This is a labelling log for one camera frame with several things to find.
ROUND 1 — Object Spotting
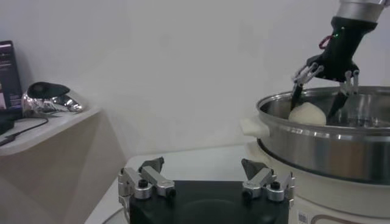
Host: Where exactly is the stainless steel steamer basket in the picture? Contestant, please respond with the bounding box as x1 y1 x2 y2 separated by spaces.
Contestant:
239 86 390 186

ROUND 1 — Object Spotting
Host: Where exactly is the white steamed baozi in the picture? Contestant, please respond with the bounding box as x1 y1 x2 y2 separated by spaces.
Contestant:
288 102 327 127

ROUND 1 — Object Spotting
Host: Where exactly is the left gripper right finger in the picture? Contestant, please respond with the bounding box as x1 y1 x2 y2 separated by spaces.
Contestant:
240 158 296 203

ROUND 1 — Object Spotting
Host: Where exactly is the cream electric cooker base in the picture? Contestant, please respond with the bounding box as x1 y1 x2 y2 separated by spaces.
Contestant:
245 141 390 224

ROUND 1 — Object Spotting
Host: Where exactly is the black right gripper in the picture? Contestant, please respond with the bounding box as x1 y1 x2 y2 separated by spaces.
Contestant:
289 16 379 119

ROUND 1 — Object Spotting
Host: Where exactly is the thin black cable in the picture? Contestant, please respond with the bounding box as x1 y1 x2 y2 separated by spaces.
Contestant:
0 117 49 147

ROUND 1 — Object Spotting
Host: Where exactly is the chrome and black device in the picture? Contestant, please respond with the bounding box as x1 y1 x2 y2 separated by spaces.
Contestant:
21 81 85 119

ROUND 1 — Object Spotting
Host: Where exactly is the white side table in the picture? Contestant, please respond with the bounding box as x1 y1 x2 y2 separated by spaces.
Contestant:
0 106 127 224

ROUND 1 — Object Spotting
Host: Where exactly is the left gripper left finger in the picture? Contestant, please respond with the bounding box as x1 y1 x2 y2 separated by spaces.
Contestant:
117 156 177 214

